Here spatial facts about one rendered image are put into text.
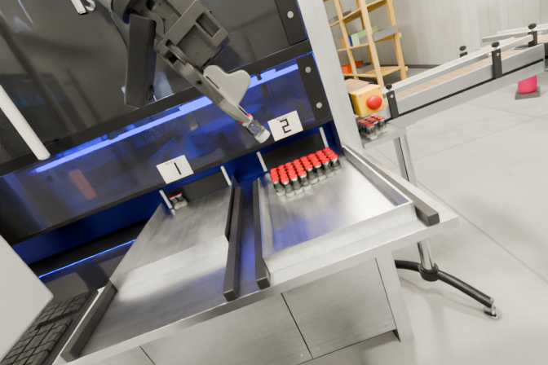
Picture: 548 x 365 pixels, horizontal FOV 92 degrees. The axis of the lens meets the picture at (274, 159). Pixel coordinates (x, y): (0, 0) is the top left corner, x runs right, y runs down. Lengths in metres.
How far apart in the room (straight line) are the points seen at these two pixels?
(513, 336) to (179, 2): 1.45
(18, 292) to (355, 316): 1.07
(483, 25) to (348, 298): 4.01
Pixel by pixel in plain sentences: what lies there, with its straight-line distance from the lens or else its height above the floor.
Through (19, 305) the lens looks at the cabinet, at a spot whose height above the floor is 0.87.
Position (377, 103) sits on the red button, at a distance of 0.78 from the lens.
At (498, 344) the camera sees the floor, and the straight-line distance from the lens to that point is 1.43.
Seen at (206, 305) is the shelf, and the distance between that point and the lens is 0.51.
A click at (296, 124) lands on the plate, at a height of 1.01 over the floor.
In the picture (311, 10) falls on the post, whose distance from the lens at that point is 0.76.
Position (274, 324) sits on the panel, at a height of 0.33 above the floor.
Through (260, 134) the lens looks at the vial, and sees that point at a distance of 0.40.
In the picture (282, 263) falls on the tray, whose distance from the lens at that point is 0.47.
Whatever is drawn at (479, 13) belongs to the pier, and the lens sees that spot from 4.55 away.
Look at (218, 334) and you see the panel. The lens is 1.18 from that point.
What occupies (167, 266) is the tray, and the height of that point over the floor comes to 0.89.
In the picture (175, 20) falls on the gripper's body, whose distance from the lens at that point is 0.40.
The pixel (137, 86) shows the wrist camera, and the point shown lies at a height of 1.23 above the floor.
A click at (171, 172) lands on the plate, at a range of 0.81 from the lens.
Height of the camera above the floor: 1.19
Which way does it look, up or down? 19 degrees down
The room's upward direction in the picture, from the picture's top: 22 degrees counter-clockwise
